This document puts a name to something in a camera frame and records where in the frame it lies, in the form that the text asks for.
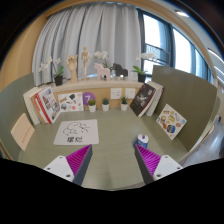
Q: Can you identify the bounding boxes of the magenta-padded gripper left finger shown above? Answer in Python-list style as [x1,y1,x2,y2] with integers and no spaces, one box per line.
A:
[43,144,93,187]

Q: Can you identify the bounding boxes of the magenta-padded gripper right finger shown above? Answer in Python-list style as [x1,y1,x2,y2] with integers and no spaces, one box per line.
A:
[134,144,184,185]

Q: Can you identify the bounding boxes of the blue and white computer mouse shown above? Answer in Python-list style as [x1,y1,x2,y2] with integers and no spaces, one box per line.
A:
[133,133,150,150]

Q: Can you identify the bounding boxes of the white mouse pad with drawing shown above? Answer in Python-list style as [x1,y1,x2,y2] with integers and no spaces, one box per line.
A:
[53,119,100,146]

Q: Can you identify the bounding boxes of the colourful food sticker sheet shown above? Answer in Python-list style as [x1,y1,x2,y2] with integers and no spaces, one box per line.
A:
[155,103,188,141]

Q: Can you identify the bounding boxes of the beige card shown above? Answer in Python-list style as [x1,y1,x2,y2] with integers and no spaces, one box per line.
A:
[10,112,36,152]

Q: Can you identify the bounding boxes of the red and white magazine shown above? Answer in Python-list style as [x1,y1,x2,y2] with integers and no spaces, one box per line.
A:
[35,86,62,125]

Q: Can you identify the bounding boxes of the white sticker sheet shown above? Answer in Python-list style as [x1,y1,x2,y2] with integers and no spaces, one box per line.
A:
[57,91,85,113]

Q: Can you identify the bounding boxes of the small succulent in white pot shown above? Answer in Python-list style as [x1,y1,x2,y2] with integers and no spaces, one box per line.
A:
[120,96,130,112]
[87,98,98,113]
[101,97,111,112]

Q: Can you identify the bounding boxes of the books behind magazine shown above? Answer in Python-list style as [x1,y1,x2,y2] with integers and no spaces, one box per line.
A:
[22,86,43,126]

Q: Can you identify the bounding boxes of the black book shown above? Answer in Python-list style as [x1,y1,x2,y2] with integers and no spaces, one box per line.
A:
[129,83,157,118]

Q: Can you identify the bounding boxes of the white books behind black book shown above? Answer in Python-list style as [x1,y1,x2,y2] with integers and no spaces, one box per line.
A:
[145,80,165,117]

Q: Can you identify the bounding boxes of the purple round disc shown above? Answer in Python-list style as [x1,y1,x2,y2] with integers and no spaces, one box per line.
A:
[82,91,97,107]

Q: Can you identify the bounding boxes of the small orchid in black pot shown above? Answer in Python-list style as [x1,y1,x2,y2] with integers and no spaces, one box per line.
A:
[37,56,65,87]

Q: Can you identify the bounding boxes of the large orchid in black pot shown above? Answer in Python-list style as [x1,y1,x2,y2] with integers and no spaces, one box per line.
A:
[131,52,158,84]

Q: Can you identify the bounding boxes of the wooden hand model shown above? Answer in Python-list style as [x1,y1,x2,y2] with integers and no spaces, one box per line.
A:
[66,54,79,84]

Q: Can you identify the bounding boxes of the pink wooden horse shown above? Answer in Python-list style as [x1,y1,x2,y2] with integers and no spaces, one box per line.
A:
[93,62,112,81]

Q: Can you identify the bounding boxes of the dark wooden horse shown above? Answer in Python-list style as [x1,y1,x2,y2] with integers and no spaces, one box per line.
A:
[112,62,129,80]

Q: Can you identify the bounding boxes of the wooden mannequin figure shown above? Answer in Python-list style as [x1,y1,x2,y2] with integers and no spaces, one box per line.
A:
[80,46,94,80]

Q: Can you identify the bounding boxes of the white orchid behind horses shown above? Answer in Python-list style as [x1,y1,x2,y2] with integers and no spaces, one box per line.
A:
[93,50,114,69]

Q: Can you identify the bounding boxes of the grey-white curtain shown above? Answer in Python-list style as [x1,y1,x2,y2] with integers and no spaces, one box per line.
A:
[32,2,143,87]

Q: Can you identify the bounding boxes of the white wall socket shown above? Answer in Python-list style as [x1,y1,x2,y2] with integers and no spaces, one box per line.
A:
[124,87,137,100]
[110,87,123,100]

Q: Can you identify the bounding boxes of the window with dark frame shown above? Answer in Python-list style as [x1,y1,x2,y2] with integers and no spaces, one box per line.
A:
[138,8,214,84]

